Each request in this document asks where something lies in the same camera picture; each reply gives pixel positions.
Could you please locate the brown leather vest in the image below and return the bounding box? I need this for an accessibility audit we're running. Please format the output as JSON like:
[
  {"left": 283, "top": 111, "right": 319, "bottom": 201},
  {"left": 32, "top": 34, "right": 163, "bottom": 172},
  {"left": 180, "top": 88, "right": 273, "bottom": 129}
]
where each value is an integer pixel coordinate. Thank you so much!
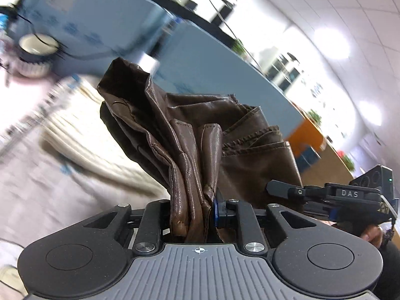
[{"left": 97, "top": 58, "right": 302, "bottom": 243}]

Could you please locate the person's right hand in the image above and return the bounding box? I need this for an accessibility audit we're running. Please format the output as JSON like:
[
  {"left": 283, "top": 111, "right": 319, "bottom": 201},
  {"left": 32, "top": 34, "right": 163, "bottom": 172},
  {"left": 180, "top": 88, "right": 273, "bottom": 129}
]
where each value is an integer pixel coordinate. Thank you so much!
[{"left": 360, "top": 225, "right": 384, "bottom": 249}]

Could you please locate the brown cardboard panel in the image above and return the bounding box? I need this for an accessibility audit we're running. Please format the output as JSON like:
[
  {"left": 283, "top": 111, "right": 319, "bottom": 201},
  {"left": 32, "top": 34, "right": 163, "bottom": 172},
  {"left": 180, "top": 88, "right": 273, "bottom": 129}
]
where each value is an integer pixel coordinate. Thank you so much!
[{"left": 300, "top": 144, "right": 354, "bottom": 186}]

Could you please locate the orange cardboard box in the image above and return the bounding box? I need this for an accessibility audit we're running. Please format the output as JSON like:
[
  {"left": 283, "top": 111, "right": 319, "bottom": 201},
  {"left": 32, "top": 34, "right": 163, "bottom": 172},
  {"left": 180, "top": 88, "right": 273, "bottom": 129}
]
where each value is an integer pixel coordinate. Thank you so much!
[{"left": 286, "top": 117, "right": 327, "bottom": 157}]

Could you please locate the cream knitted garment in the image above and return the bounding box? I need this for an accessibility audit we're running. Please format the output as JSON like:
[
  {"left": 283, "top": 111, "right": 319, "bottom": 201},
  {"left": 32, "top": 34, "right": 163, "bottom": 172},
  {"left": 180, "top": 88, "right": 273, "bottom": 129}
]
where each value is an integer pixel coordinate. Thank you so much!
[{"left": 43, "top": 75, "right": 170, "bottom": 199}]

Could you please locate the light blue foam board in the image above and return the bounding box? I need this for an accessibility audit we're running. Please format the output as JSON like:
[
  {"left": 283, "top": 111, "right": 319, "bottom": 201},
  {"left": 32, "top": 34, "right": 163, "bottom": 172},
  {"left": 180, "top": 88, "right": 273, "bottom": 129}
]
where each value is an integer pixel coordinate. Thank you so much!
[{"left": 15, "top": 0, "right": 303, "bottom": 137}]

